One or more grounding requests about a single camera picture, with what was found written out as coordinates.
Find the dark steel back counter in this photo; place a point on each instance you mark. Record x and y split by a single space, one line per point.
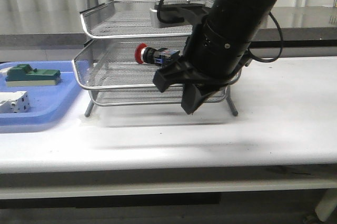
301 26

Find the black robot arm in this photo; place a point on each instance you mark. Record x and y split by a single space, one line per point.
239 21

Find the red emergency stop button switch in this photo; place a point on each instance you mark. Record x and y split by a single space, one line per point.
161 57

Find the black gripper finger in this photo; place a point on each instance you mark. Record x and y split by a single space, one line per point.
194 95

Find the silver mesh tray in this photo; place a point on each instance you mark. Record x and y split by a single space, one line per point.
128 19
136 96
106 64

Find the white circuit breaker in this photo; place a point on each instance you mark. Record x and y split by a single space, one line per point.
15 102

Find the blue plastic tray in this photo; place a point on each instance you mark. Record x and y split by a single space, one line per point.
47 103

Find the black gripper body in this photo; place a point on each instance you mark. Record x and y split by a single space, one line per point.
208 57

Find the white table leg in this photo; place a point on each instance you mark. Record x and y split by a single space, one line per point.
326 205

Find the green white electrical module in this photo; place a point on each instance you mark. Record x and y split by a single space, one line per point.
24 75

